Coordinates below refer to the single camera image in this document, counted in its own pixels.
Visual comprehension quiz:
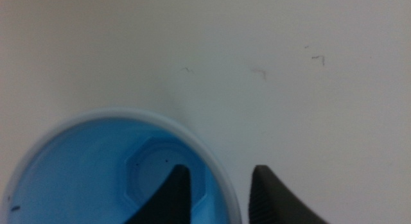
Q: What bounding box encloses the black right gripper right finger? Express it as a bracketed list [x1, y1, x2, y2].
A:
[248, 164, 329, 224]

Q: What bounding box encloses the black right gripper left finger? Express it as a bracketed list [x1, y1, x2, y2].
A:
[124, 164, 193, 224]

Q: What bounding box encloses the blue plastic cup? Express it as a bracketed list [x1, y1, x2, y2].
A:
[1, 107, 243, 224]

